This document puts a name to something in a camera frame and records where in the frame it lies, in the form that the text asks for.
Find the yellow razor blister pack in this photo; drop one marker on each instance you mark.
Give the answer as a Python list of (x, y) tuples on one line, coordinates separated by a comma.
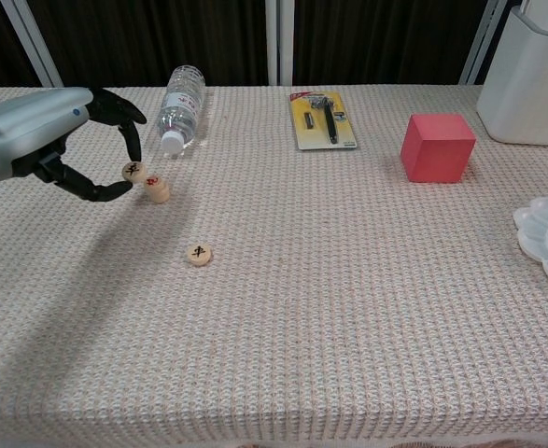
[(322, 121)]

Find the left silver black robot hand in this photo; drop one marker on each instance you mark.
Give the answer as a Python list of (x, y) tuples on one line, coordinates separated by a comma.
[(26, 130)]

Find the wooden chess piece red character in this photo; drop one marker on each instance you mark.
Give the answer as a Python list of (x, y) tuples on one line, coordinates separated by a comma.
[(158, 191), (152, 181), (160, 199)]

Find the beige woven tablecloth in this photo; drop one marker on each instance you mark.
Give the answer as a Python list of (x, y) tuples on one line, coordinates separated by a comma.
[(301, 303)]

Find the wooden chess piece black character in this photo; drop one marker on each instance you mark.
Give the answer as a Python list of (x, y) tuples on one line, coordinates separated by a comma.
[(133, 171), (199, 255)]

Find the red cube block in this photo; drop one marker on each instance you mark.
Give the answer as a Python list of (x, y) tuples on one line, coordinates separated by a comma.
[(434, 149)]

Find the clear plastic water bottle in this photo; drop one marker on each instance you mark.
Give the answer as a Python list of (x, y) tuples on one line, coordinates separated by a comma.
[(180, 109)]

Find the white flip-lid trash bin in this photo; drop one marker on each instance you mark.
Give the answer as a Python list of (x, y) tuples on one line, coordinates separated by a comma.
[(530, 84)]

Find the white metal frame post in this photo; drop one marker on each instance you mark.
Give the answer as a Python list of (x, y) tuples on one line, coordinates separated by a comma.
[(483, 42), (273, 42), (33, 42)]

